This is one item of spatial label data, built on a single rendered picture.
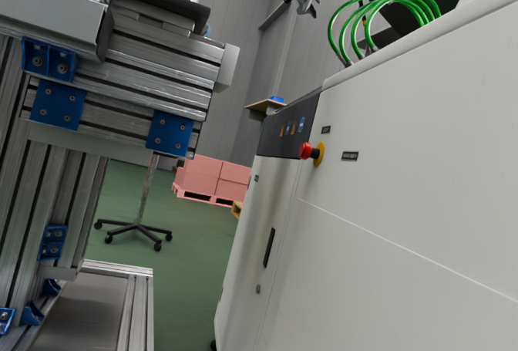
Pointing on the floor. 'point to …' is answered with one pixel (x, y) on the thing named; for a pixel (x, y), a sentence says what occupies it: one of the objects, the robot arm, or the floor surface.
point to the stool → (139, 212)
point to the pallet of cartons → (211, 180)
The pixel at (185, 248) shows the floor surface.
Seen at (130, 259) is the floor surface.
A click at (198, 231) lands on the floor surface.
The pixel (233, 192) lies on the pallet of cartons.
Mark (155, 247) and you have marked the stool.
